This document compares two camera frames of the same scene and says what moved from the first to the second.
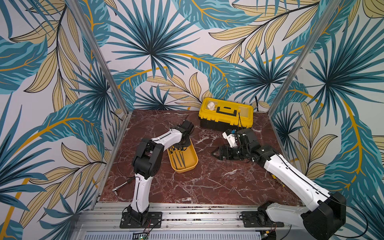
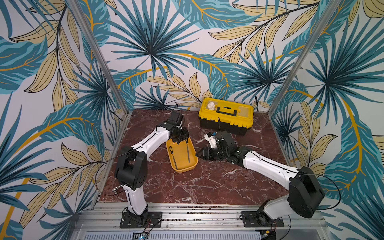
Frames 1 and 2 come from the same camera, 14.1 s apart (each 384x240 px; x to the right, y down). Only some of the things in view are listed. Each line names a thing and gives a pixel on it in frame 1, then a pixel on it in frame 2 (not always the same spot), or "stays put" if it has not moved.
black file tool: [183, 159] to [187, 141]
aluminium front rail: [181, 221] stays put
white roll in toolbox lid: [211, 106] stays put
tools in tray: [171, 152] stays put
